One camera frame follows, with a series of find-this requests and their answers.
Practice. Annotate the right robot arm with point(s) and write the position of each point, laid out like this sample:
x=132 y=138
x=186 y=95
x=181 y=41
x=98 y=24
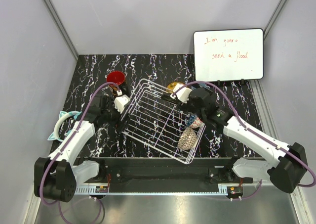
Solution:
x=283 y=165

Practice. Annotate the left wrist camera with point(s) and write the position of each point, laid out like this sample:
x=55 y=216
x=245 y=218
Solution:
x=121 y=102

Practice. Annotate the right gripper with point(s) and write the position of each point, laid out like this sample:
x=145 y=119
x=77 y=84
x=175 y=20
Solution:
x=188 y=106

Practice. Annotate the black marble mat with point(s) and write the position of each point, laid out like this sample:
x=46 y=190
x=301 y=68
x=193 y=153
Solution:
x=91 y=71

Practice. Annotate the blue patterned bowl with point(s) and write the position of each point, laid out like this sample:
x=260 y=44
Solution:
x=194 y=121

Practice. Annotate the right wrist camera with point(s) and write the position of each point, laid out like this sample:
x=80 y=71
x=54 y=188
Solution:
x=182 y=95

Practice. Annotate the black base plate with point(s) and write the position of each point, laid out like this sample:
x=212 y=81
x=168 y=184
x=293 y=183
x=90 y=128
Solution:
x=165 y=175

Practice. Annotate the white wire dish rack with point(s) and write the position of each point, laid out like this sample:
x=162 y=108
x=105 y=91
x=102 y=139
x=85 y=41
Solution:
x=156 y=123

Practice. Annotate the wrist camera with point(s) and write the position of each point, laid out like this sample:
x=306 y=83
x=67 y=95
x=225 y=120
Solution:
x=121 y=102
x=182 y=95

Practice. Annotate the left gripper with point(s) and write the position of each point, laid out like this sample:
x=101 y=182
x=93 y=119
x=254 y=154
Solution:
x=115 y=123

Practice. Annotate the light blue cup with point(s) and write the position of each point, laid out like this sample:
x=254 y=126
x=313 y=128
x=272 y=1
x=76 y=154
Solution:
x=202 y=85

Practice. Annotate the brown patterned bowl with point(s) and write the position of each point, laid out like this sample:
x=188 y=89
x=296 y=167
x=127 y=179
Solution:
x=187 y=139

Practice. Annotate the white whiteboard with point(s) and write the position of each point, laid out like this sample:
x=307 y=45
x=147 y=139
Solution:
x=229 y=55

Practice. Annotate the black floral square plate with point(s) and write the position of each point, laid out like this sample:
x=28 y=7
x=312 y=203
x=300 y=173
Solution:
x=168 y=98

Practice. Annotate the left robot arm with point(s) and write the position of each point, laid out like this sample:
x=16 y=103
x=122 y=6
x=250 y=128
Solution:
x=56 y=177

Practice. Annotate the red and black mug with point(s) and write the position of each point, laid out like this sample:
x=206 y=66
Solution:
x=119 y=78

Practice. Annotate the yellow patterned bowl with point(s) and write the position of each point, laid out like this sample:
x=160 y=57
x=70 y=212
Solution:
x=170 y=87

